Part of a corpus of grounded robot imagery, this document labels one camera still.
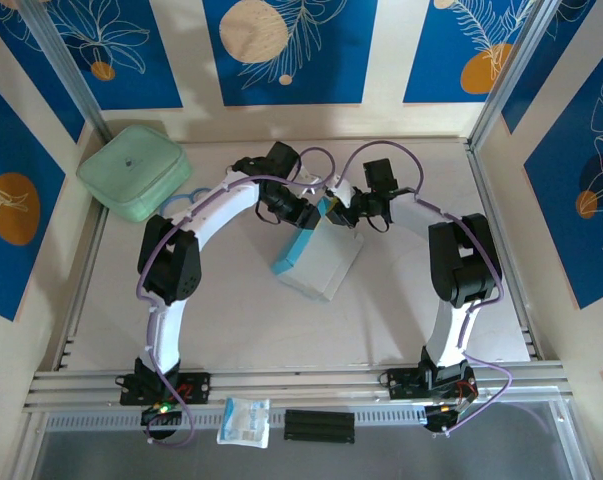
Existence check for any teal and white paper box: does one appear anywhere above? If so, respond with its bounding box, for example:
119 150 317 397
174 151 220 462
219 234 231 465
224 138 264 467
270 197 366 304

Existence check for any blue stethoscope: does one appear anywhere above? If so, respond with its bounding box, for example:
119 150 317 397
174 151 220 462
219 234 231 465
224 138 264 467
159 187 205 217

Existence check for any mint green zipped case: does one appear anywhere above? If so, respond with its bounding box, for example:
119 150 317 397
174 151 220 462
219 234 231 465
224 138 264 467
75 125 193 224

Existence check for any black right controller board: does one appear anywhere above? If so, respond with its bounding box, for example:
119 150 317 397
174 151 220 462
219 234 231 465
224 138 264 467
422 399 477 439

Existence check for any black controller board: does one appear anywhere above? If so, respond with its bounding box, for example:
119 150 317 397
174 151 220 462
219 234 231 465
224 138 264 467
140 403 184 442
422 399 477 439

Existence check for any white gauze packet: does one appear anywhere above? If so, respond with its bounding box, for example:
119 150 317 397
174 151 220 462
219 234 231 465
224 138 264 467
216 396 272 448

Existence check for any black ribbed block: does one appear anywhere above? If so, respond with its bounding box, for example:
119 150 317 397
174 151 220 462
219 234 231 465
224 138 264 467
283 408 357 446

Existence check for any black left controller board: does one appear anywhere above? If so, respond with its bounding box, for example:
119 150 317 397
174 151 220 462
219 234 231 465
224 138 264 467
140 403 184 442

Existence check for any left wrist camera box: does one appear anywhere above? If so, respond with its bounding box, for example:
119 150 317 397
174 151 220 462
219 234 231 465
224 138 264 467
294 168 323 197

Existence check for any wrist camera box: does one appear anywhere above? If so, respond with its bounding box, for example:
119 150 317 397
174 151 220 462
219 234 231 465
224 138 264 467
327 181 355 209
294 168 323 197

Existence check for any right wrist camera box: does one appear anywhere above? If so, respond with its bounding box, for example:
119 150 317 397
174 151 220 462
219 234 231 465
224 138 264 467
327 181 355 209

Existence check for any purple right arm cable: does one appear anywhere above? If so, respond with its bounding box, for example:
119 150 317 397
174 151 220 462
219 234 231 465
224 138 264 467
333 140 515 436

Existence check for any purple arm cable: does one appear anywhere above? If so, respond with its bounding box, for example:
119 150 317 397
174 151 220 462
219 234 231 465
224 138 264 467
333 140 515 436
136 146 338 449

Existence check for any blue floral wall poster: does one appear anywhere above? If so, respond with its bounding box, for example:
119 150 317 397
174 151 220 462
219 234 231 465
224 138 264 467
0 0 88 146
402 0 538 105
40 0 184 112
522 37 603 311
202 0 380 108
500 0 603 134
0 72 68 323

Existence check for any aluminium right side rail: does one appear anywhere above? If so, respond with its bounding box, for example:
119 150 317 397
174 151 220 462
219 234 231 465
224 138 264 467
465 139 545 362

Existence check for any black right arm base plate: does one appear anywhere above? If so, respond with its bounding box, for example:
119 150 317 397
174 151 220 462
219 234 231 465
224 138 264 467
386 366 478 402

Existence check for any aluminium front frame rail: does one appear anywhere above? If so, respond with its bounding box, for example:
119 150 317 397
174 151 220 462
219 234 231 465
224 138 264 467
23 360 575 414

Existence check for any aluminium right frame post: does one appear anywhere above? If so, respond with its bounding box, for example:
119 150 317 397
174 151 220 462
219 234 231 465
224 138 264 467
467 0 570 152

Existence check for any aluminium frame post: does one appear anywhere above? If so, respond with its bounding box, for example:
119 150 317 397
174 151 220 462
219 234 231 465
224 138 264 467
467 0 570 152
18 0 108 147

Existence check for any aluminium left side rail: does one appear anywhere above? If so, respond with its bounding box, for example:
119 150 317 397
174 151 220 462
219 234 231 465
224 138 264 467
53 207 110 372

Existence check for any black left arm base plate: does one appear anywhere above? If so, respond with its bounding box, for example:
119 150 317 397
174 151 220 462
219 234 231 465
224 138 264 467
119 371 213 407

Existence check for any grey slotted cable duct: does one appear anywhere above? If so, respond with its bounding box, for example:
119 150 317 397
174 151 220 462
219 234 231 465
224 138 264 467
43 405 567 433

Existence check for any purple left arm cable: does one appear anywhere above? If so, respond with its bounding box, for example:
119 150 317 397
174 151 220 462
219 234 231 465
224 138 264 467
136 146 338 449

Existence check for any aluminium left frame post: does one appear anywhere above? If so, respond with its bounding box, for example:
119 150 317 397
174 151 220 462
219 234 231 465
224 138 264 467
18 0 108 147

